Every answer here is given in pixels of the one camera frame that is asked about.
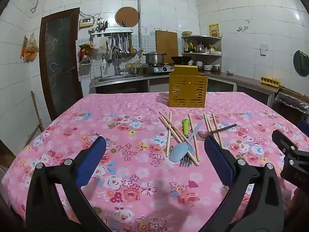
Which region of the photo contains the kitchen counter with cabinets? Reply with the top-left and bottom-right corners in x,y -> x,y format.
89,70 -> 280,108

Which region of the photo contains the yellow egg tray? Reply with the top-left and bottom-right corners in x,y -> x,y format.
260,77 -> 281,87

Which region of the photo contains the black wok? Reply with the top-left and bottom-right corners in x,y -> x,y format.
171,56 -> 193,66

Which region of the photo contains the yellow gas hose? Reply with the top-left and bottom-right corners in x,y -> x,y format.
125,58 -> 143,68

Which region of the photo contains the row of hanging kitchen tools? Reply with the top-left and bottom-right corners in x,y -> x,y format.
104,34 -> 138,64

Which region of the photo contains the steel sink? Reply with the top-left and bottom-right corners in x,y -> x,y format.
95,74 -> 144,84

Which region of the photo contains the round woven lid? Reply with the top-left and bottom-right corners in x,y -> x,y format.
115,6 -> 139,27

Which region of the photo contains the hanging bag of oranges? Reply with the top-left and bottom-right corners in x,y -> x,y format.
20,35 -> 39,62

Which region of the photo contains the brown door with glass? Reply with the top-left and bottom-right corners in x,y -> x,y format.
39,7 -> 84,121

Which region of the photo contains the yellow wall poster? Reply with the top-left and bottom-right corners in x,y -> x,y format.
209,23 -> 220,38

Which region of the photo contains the pink floral tablecloth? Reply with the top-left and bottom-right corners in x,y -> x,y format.
1,92 -> 301,232

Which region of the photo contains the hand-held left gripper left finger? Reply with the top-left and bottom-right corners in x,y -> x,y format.
25,136 -> 112,232

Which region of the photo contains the light blue spoon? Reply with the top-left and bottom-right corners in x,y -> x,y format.
168,121 -> 203,163

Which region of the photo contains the white electrical box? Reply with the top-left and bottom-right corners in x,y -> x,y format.
79,17 -> 94,28

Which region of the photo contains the steel faucet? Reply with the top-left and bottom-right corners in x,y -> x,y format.
110,46 -> 125,76

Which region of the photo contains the steel gas stove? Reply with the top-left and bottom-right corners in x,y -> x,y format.
141,64 -> 175,75

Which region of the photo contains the steel pot with lid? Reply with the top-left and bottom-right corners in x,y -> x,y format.
143,51 -> 167,65

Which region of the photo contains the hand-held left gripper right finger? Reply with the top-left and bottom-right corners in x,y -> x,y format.
200,135 -> 284,232

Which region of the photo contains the wire wall basket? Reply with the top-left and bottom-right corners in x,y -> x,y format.
77,39 -> 93,67

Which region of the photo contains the yellow perforated utensil holder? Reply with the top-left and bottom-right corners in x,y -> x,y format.
168,65 -> 208,108

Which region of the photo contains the steel cup with cutlery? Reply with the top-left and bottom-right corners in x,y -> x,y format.
97,20 -> 109,33

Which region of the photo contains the wooden chopstick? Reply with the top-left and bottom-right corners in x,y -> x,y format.
204,113 -> 214,137
158,111 -> 194,153
166,111 -> 172,157
211,113 -> 223,149
160,116 -> 200,167
188,114 -> 200,163

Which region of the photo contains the foil covered tray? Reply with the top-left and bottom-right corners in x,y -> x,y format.
275,92 -> 309,113

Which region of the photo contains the green round wall hanging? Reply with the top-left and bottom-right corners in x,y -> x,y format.
293,50 -> 309,78

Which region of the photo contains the person's right hand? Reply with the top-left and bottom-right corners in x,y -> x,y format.
291,189 -> 309,223

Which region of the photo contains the row of condiment bottles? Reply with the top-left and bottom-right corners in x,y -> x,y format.
183,39 -> 221,54

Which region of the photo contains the leaning wooden stick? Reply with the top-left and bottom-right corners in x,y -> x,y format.
31,90 -> 44,132

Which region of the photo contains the steel corner shelf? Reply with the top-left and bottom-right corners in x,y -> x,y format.
181,35 -> 222,66

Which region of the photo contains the green handled fork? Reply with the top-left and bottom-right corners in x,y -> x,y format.
179,119 -> 192,168

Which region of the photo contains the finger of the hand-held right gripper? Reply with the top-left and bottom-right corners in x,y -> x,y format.
271,129 -> 309,160

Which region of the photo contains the white hanging bag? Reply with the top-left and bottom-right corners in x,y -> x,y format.
93,37 -> 108,53

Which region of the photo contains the stack of white bowls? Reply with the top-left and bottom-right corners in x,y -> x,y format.
196,61 -> 213,70

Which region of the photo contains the wooden cutting board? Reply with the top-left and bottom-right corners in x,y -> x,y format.
155,30 -> 178,64

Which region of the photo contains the steel wall rack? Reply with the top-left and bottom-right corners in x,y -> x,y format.
90,29 -> 134,38

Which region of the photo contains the grey vertical wall pipe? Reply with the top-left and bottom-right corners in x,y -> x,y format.
137,0 -> 142,52

